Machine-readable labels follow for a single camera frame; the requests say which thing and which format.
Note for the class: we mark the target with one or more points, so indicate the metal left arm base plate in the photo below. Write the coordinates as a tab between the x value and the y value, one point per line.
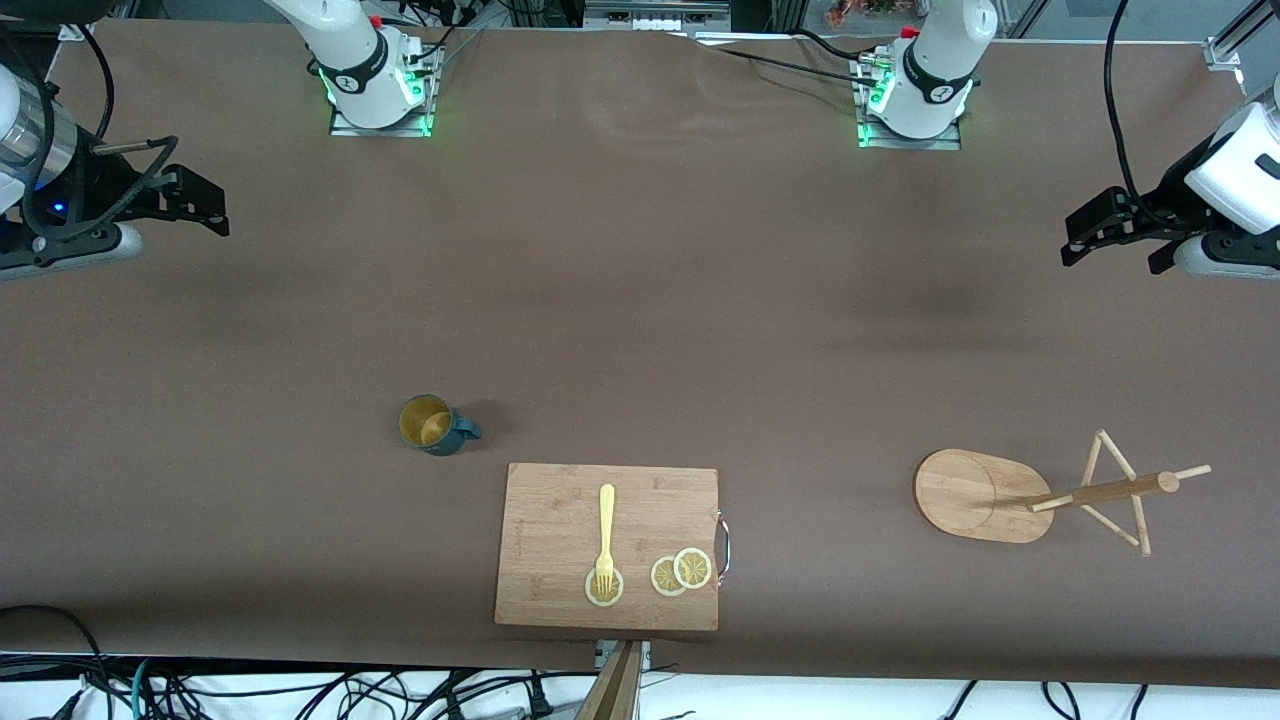
880	142

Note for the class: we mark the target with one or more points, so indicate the yellow plastic fork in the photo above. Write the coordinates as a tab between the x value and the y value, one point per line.
606	520

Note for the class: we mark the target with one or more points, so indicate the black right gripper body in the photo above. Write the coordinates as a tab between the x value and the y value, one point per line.
103	182

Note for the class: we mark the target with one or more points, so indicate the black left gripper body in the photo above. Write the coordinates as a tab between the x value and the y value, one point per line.
1166	203

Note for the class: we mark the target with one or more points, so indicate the wooden post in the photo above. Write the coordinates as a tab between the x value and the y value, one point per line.
615	690

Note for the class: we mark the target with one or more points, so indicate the orange red object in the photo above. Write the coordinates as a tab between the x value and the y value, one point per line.
865	12

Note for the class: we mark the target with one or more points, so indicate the aluminium corner bracket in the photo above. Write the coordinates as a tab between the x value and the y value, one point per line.
78	30

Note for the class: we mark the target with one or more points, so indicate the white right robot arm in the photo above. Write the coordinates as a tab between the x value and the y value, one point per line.
350	50

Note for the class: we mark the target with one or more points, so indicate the table cover sheet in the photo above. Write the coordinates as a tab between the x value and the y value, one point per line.
640	300

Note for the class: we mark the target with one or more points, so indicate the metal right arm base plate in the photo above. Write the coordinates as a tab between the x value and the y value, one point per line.
345	125

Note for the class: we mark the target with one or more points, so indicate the lemon slice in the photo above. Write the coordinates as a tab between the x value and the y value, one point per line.
614	597
660	578
693	568

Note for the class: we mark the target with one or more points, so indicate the small metal bracket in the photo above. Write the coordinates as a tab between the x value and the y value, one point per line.
645	652

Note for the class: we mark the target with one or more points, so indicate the black power plug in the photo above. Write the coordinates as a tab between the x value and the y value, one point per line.
542	700

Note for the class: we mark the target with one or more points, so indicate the bamboo cutting board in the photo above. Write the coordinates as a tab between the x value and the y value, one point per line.
560	540

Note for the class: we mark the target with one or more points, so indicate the grey power strip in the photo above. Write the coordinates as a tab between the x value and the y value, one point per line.
655	15

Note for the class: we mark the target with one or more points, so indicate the wooden cup rack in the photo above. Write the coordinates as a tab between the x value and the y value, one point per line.
970	495

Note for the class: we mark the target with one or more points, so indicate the aluminium frame profile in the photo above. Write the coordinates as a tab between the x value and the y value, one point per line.
1225	52

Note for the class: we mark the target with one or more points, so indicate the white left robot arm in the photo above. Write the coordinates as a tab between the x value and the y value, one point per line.
940	60

